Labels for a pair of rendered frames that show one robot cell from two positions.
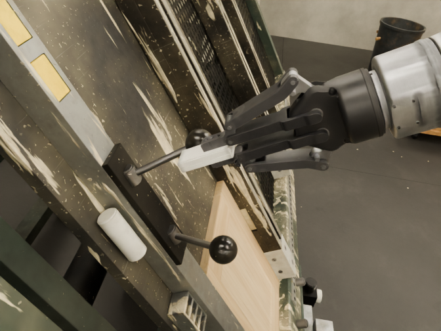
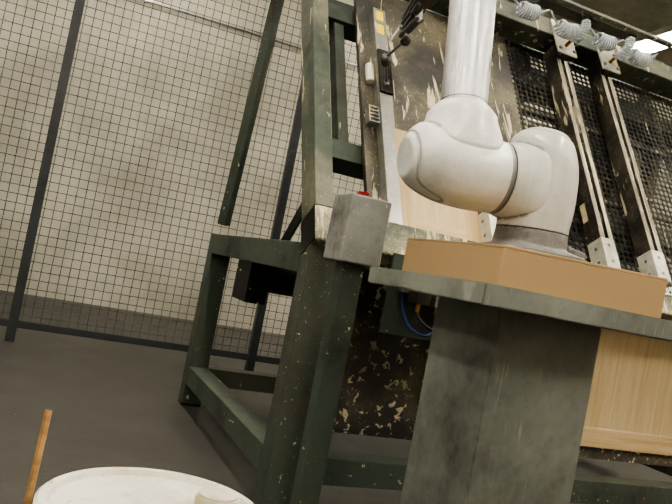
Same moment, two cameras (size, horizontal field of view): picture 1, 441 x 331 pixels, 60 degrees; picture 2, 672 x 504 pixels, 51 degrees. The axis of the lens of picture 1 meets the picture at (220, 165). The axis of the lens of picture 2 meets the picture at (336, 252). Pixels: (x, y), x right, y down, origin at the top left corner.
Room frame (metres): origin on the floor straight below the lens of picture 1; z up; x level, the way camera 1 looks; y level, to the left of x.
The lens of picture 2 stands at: (-0.67, -2.13, 0.71)
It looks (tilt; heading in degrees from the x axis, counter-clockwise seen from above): 2 degrees up; 66
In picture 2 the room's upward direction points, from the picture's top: 11 degrees clockwise
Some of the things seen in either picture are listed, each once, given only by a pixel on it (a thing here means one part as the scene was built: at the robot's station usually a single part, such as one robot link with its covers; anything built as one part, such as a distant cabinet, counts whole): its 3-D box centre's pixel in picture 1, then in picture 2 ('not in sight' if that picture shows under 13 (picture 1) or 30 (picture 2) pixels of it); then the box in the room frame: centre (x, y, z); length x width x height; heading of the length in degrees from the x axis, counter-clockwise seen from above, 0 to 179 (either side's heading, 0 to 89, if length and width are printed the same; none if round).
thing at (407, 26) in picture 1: (392, 50); not in sight; (4.77, -1.92, 0.33); 0.54 x 0.54 x 0.65
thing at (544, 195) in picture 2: not in sight; (535, 180); (0.32, -0.91, 1.00); 0.18 x 0.16 x 0.22; 172
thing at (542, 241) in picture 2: not in sight; (537, 245); (0.35, -0.91, 0.86); 0.22 x 0.18 x 0.06; 166
